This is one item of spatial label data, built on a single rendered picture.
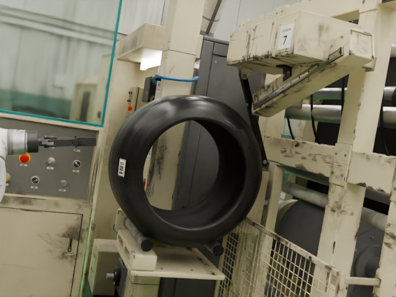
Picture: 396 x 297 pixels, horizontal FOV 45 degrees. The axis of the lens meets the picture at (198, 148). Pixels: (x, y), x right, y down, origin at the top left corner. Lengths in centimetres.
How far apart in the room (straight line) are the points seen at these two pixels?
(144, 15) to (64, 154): 930
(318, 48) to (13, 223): 155
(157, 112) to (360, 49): 71
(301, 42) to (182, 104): 46
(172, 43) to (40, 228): 106
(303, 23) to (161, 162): 88
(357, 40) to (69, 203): 148
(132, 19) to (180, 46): 932
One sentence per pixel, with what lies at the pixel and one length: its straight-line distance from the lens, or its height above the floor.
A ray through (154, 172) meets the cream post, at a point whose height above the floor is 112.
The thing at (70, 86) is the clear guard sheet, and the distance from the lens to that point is 236.
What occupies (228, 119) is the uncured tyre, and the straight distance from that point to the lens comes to 178.
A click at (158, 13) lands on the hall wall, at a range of 1166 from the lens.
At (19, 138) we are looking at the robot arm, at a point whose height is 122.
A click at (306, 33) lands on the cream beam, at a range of 165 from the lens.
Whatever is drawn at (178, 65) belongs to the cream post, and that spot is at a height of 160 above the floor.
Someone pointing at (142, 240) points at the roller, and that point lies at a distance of 179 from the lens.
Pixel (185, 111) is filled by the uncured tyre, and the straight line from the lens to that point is 173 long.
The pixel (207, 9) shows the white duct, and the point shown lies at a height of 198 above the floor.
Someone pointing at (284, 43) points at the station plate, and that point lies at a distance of 169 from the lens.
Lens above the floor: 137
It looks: 3 degrees down
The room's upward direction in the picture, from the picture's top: 9 degrees clockwise
